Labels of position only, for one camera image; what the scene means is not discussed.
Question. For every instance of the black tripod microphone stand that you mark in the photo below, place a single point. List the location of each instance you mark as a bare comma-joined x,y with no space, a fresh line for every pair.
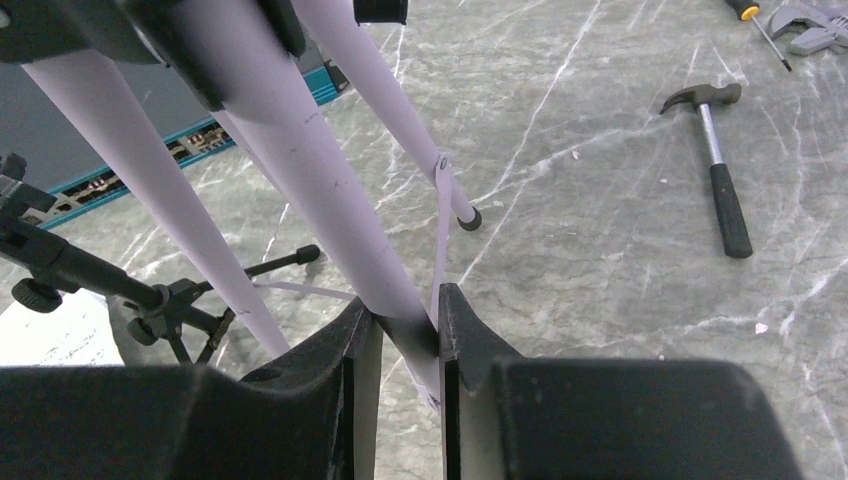
55,267

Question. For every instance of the sheet music top page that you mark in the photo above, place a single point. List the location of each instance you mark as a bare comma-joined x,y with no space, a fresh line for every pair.
78,333

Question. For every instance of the lilac perforated music stand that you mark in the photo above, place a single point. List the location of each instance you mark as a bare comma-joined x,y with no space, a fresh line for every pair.
239,59

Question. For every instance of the yellow black screwdriver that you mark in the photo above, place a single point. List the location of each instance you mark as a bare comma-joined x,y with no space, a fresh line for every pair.
747,11

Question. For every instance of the black handled hammer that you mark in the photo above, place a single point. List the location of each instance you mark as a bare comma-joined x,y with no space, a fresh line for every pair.
731,222

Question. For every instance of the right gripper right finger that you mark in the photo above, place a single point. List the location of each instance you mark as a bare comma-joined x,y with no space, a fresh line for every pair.
509,416

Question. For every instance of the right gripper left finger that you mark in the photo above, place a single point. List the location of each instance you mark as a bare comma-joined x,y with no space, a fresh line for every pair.
309,414

